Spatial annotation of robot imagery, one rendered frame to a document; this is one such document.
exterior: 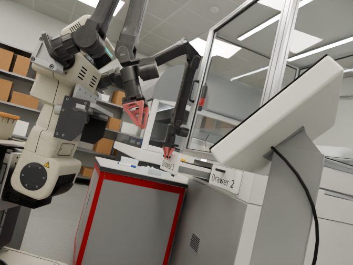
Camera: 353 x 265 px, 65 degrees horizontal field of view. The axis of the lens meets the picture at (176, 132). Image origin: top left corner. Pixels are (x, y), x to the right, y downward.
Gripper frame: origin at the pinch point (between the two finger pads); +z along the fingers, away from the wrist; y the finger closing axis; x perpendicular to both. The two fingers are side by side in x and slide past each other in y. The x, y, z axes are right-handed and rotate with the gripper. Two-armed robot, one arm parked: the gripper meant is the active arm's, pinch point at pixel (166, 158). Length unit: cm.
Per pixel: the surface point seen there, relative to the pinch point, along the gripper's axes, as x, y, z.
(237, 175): -41.0, 24.0, -0.6
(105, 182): 13.4, -30.5, 21.8
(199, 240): -16.8, 23.3, 40.3
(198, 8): 176, 55, -184
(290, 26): -49, 32, -74
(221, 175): -26.8, 23.8, 2.0
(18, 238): 26, -72, 65
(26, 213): 27, -71, 50
